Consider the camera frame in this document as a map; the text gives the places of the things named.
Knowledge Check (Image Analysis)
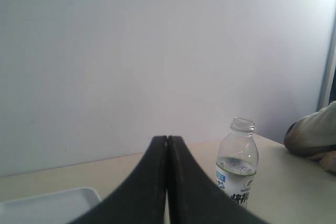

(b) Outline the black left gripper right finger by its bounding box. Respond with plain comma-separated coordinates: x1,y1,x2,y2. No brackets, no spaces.
167,136,265,223

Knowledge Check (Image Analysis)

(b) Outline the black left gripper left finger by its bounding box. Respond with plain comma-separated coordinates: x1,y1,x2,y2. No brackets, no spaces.
72,136,167,223

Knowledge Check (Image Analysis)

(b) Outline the clear plastic drink bottle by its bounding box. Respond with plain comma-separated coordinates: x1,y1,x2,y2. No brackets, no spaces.
215,117,259,208

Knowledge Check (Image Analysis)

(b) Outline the grey sleeved person's forearm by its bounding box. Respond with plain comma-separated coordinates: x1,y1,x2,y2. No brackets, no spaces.
284,101,335,157

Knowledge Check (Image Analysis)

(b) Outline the person's hand at table edge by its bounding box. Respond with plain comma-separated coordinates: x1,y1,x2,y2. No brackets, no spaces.
308,151,336,174

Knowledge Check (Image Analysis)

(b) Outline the white rectangular plastic tray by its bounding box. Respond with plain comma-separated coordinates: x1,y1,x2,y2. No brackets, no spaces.
1,187,101,223

